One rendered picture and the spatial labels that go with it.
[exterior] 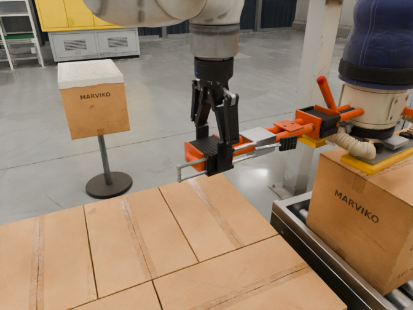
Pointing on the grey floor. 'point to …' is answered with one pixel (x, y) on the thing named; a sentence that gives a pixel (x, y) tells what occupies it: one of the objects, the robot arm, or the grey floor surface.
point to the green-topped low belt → (21, 43)
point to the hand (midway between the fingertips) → (212, 151)
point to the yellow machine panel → (84, 33)
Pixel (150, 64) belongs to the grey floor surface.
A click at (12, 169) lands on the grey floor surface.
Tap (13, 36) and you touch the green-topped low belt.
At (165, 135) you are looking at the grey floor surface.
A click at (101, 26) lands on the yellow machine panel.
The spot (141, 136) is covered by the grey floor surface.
